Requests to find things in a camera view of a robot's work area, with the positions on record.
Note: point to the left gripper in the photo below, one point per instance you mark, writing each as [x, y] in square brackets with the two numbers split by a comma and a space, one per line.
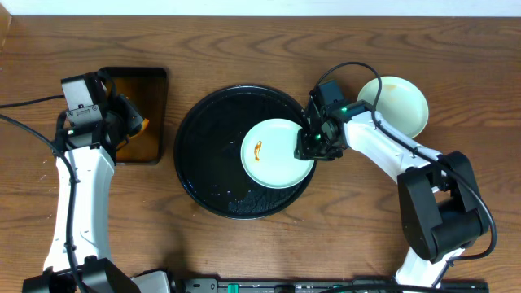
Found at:
[124, 110]

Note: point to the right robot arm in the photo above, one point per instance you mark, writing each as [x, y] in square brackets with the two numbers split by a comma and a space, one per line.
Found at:
[442, 212]

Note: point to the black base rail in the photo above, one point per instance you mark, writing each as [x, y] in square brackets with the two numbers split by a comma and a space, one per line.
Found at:
[212, 285]

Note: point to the black rectangular water tray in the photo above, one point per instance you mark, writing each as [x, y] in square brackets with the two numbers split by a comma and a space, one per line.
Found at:
[147, 89]

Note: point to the light blue plate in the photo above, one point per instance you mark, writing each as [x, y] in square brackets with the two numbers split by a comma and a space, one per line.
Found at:
[403, 106]
[267, 154]

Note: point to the round black serving tray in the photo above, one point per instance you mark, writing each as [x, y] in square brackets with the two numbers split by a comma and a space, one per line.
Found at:
[207, 151]

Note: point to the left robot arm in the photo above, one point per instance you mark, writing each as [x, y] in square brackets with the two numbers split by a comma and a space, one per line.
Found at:
[98, 122]

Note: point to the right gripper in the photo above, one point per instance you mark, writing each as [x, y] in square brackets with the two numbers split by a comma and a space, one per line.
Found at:
[306, 150]

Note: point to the orange green scrub sponge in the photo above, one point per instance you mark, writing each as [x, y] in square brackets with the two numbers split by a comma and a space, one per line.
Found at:
[138, 129]

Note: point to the light blue plate top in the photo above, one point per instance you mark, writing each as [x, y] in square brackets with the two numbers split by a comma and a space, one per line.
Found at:
[403, 106]

